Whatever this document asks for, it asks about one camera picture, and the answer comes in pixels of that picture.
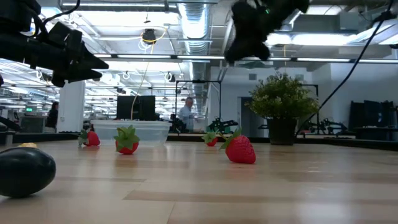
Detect short black arm cable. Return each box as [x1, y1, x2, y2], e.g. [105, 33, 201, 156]
[42, 0, 81, 26]

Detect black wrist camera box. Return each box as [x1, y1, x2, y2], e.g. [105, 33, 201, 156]
[46, 21, 83, 48]

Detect black plant pot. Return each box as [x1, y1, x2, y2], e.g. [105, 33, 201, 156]
[266, 117, 298, 146]

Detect dark screens row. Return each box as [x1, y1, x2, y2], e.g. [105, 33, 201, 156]
[349, 100, 398, 141]

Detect black computer monitors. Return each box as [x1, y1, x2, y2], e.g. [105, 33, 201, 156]
[116, 95, 156, 121]

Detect white building column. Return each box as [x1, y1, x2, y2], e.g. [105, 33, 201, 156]
[57, 80, 86, 134]

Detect black overhead camera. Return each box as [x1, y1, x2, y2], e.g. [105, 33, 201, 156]
[142, 28, 157, 45]

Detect dark purple eggplant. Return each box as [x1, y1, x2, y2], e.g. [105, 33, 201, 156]
[0, 146, 57, 199]

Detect yellow hanging cable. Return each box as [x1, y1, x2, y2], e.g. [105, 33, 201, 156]
[130, 29, 167, 121]

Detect clear plastic tupperware container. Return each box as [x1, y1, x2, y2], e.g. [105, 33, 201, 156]
[90, 119, 172, 147]

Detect large red plastic strawberry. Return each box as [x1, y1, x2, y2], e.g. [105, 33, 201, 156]
[219, 126, 257, 165]

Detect green artificial plant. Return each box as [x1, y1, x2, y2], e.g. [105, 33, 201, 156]
[245, 72, 320, 121]

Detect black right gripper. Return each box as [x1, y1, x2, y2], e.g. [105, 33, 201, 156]
[225, 0, 310, 65]

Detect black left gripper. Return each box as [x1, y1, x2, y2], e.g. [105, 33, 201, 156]
[0, 32, 109, 88]

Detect person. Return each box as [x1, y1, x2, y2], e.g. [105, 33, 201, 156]
[178, 96, 197, 131]
[45, 101, 60, 133]

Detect small red plastic strawberry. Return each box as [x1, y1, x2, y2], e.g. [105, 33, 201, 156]
[201, 131, 219, 147]

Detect long black cable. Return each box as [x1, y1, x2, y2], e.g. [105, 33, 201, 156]
[295, 0, 398, 138]

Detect silver ventilation duct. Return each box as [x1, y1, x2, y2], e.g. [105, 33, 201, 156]
[177, 2, 214, 118]

